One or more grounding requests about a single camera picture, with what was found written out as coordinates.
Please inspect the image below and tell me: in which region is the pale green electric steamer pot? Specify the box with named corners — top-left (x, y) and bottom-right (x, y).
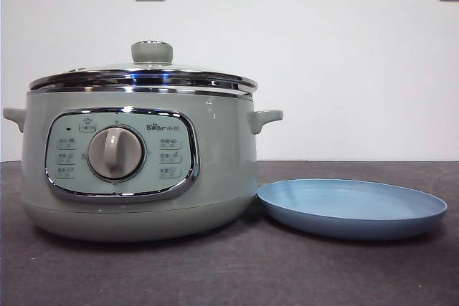
top-left (2, 83), bottom-right (284, 243)

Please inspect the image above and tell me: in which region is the glass lid with green knob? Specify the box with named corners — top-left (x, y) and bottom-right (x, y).
top-left (28, 40), bottom-right (258, 97)

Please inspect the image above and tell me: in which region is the blue plate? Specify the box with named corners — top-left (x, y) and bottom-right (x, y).
top-left (256, 178), bottom-right (448, 242)

